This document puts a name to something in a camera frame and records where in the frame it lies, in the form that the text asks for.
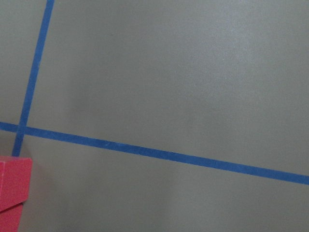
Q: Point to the red block placed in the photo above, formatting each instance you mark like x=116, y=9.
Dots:
x=15, y=173
x=10, y=218

